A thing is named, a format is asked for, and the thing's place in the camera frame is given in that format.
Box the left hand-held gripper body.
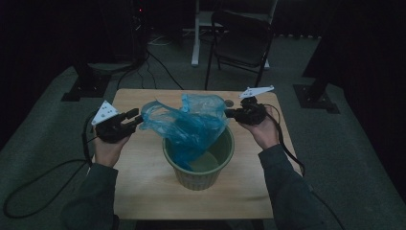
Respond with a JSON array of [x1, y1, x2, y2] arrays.
[[91, 100, 133, 144]]

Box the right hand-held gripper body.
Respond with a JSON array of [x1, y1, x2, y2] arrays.
[[236, 84, 275, 127]]

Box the blue plastic bag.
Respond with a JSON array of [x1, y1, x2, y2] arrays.
[[139, 93, 230, 172]]

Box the green plastic trash bin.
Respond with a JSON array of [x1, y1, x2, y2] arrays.
[[162, 126, 236, 192]]

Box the person's left hand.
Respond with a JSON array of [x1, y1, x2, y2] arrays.
[[93, 126, 130, 169]]

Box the person's right hand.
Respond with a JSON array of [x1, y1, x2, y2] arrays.
[[238, 106, 282, 151]]

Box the grey round floor base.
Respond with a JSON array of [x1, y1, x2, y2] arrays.
[[87, 61, 135, 74]]

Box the black folding chair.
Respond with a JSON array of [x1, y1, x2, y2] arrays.
[[204, 9, 276, 93]]

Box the black equipment tower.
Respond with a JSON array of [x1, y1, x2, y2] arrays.
[[130, 0, 149, 65]]

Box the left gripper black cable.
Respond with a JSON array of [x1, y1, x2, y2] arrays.
[[3, 109, 99, 219]]

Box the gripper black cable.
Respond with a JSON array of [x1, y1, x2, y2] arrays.
[[3, 109, 99, 219], [262, 103, 346, 230]]

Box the black stand with base plate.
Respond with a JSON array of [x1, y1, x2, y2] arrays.
[[292, 0, 341, 115], [60, 61, 113, 104]]

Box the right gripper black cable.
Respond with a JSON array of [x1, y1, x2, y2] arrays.
[[262, 103, 346, 230]]

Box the black floor cables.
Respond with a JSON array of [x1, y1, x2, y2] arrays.
[[116, 51, 185, 91]]

